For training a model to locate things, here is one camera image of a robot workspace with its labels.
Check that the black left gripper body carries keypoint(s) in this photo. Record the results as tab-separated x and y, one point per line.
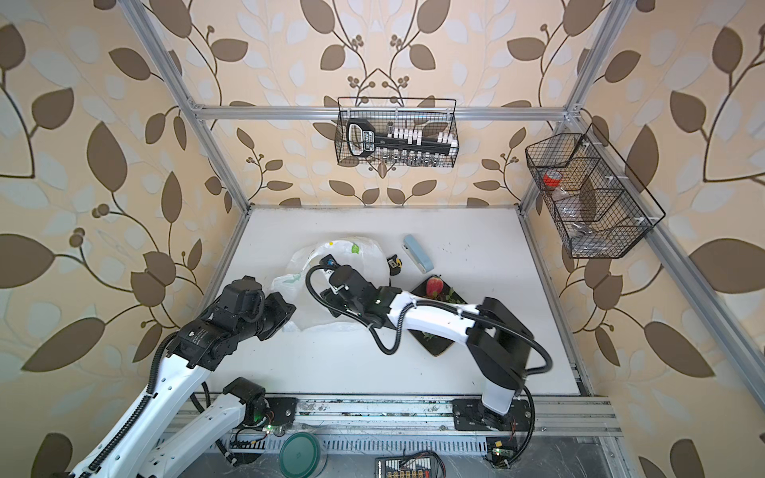
275	316

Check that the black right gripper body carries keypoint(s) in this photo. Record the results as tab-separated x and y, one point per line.
339	301

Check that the yellow fake lemon with leaves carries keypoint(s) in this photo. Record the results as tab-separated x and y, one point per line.
450	296

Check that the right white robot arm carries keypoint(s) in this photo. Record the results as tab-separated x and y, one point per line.
504	350

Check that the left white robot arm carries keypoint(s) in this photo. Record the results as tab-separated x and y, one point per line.
180	366

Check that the black yellow tape measure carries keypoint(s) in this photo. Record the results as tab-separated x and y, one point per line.
394	265

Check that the black tray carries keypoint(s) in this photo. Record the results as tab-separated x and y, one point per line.
433	344

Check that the green round lid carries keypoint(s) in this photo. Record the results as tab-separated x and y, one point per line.
302	455

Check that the black tool set in basket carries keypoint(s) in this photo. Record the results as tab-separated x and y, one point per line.
363	140

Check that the red capped clear bottle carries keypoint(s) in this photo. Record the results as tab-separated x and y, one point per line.
565	204

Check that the back wall wire basket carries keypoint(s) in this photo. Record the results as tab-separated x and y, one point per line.
430	114

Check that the wall wire basket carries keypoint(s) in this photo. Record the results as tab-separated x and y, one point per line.
618	208
430	114

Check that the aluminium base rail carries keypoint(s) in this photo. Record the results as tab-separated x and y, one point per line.
560	416

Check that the terminal block with wires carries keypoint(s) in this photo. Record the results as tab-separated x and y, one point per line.
423	464

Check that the right wall wire basket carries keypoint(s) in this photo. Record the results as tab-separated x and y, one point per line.
618	208

